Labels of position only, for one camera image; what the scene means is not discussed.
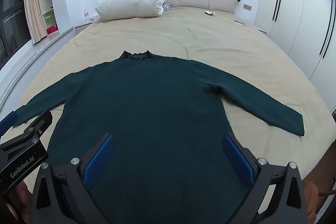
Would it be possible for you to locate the green lidded container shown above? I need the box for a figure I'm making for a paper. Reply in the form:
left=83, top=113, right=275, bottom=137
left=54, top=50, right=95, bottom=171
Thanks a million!
left=43, top=13, right=54, bottom=28

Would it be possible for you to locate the white window ledge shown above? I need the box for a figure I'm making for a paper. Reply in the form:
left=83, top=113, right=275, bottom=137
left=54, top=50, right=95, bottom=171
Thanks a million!
left=0, top=26, right=75, bottom=109

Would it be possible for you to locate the white wardrobe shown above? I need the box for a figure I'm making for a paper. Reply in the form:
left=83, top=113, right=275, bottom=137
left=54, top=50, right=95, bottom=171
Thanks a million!
left=253, top=0, right=336, bottom=114

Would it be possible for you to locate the dark green sweater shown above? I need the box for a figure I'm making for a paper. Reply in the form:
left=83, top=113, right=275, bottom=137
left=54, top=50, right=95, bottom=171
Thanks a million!
left=14, top=49, right=305, bottom=224

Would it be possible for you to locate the white nightstand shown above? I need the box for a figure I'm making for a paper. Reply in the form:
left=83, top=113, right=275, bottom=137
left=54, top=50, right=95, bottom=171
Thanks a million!
left=74, top=20, right=93, bottom=35

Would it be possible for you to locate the person's left hand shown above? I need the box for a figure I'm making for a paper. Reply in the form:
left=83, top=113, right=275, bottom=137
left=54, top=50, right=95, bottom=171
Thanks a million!
left=4, top=181, right=32, bottom=224

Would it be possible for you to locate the bed with beige sheet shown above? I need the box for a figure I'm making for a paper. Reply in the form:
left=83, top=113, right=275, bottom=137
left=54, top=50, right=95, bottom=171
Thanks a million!
left=0, top=6, right=332, bottom=224

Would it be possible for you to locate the dark window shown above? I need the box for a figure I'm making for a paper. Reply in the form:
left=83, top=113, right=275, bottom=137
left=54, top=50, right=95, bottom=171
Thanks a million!
left=0, top=0, right=32, bottom=64

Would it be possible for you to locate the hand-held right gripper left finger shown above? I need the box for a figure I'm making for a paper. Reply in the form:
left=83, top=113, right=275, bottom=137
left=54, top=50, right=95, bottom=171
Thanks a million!
left=31, top=133, right=116, bottom=224

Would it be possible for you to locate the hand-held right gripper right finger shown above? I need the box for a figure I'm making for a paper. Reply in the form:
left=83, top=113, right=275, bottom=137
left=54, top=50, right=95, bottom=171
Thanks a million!
left=221, top=133, right=308, bottom=224

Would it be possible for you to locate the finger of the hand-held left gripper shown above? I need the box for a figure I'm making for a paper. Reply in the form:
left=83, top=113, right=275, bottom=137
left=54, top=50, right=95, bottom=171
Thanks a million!
left=0, top=110, right=53, bottom=153
left=0, top=112, right=18, bottom=139

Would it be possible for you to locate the beige curtain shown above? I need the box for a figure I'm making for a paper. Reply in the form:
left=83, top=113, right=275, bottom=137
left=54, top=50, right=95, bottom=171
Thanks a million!
left=23, top=0, right=47, bottom=44

